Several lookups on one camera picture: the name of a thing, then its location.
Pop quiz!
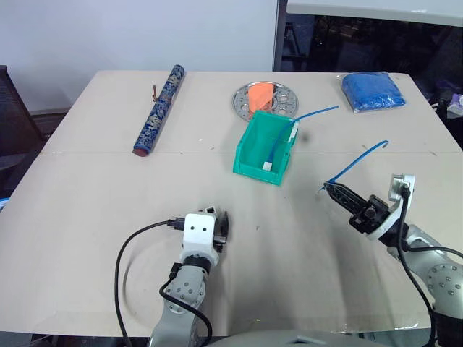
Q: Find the black chair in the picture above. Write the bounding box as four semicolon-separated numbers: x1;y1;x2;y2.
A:
0;64;47;194

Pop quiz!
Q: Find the blue cable with white coupler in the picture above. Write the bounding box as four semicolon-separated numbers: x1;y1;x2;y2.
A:
260;105;340;171

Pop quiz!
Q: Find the green plastic bin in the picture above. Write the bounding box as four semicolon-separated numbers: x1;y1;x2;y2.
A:
231;110;300;187

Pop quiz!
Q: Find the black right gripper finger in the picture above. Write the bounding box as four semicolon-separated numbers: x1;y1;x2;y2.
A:
325;187;359;219
324;181;371;210

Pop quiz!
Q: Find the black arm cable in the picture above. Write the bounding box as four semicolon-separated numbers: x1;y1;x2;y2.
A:
114;216;213;347
396;182;463;347

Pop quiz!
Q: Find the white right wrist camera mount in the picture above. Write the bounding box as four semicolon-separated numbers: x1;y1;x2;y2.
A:
366;173;417;242

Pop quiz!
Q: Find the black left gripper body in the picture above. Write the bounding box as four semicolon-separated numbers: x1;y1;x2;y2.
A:
213;233;228;255

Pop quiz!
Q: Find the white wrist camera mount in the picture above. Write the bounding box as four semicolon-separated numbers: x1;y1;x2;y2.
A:
182;213;221;267
366;173;417;242

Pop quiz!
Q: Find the blue patterned rolled scroll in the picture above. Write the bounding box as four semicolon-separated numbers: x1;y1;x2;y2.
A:
132;64;187;158

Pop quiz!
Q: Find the purple and white package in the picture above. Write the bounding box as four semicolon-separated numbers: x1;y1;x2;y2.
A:
446;92;463;119

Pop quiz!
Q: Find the orange cloth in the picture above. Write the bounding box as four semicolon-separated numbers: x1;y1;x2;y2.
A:
247;82;275;113

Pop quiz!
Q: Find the white background table top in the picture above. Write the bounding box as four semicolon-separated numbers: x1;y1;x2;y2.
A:
285;0;463;27

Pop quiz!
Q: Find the round perforated metal disc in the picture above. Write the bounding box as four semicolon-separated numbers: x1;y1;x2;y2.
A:
231;80;301;123

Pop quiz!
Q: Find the blue cloth in plastic bag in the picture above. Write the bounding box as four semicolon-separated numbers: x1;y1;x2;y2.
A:
341;72;407;114

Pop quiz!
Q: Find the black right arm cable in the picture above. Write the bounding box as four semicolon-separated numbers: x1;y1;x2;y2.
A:
396;182;463;347

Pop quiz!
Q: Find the grey robot torso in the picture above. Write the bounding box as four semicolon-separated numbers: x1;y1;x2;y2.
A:
208;327;394;347

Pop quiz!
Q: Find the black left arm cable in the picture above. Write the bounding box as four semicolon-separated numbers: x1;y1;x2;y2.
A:
114;216;213;347

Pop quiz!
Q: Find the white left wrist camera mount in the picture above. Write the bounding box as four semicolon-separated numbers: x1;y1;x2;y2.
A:
182;213;221;267

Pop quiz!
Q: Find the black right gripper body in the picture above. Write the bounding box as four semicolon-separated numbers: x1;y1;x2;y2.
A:
348;194;391;235

